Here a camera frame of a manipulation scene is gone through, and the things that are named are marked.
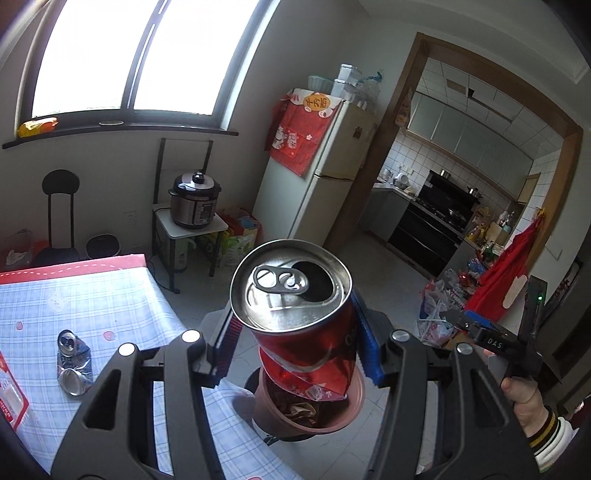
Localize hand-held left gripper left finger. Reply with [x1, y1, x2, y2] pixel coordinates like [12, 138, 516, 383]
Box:
[50, 307, 243, 480]

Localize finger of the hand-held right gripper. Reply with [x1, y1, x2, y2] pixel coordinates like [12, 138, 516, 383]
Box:
[438, 308, 499, 331]

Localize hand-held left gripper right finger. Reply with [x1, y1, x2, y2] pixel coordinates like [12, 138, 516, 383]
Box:
[348, 291, 541, 480]

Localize red drink can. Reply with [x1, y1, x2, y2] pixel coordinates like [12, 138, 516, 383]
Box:
[229, 239, 365, 401]

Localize brown plastic bin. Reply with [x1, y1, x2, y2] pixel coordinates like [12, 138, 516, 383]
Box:
[252, 369, 366, 439]

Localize person's right forearm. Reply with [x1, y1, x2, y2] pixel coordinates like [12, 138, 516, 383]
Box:
[524, 406, 580, 474]

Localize person's right hand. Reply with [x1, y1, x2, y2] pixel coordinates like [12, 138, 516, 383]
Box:
[502, 376, 557, 437]

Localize cardboard box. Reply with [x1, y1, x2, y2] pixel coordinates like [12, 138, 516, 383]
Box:
[445, 330, 485, 358]

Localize pile of plastic bags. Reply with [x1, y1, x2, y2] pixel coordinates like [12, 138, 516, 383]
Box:
[418, 268, 467, 347]

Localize red apron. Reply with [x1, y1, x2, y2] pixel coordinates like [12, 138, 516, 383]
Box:
[464, 220, 532, 324]

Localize group of kitchen bottles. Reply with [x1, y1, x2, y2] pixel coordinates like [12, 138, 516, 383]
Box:
[466, 208, 513, 259]

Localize green printed shopping bag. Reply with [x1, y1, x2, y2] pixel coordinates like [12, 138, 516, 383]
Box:
[222, 210, 262, 273]

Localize pale green kettle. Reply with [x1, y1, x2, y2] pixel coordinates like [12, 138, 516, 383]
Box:
[172, 237, 197, 275]

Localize black kitchen stove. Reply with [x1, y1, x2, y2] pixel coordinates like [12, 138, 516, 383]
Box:
[388, 170, 483, 273]

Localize plaid tablecloth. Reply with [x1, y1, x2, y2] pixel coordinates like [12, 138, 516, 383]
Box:
[0, 255, 305, 480]

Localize small white-top stand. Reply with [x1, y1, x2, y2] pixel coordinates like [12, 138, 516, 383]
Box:
[152, 205, 230, 295]

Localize grey lower kitchen cabinet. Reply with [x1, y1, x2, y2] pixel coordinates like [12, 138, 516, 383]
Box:
[358, 185, 411, 241]

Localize electric pressure cooker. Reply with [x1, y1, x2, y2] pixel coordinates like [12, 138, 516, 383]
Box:
[168, 171, 221, 230]

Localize crushed silver can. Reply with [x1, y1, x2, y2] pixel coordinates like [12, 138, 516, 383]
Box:
[56, 329, 94, 397]

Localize cream refrigerator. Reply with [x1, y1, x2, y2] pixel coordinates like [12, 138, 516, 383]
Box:
[252, 88, 379, 250]

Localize black round basket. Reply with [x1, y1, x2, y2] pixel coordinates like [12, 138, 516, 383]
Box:
[85, 234, 122, 259]

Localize grey upper kitchen cabinets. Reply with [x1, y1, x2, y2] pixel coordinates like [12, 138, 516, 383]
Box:
[409, 90, 534, 174]

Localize red snack packet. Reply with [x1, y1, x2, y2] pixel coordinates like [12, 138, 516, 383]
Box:
[0, 352, 31, 433]

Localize red printed cloth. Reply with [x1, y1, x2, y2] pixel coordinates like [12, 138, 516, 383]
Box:
[264, 88, 342, 176]

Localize white plastic bag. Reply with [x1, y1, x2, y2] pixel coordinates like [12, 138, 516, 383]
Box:
[2, 229, 35, 271]

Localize black round-back chair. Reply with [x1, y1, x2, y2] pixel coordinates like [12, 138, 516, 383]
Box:
[28, 169, 81, 268]

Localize clear plastic bag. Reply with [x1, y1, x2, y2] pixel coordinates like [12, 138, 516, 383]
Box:
[355, 69, 386, 112]

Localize stack of clear containers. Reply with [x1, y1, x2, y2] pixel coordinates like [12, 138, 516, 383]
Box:
[333, 64, 361, 100]

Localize yellow snack bag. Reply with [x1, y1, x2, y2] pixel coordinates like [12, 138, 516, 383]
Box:
[17, 117, 59, 138]

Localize dark framed window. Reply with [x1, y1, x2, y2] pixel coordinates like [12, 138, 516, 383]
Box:
[2, 0, 278, 149]

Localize wooden door frame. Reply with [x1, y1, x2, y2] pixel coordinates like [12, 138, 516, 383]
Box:
[323, 32, 583, 319]

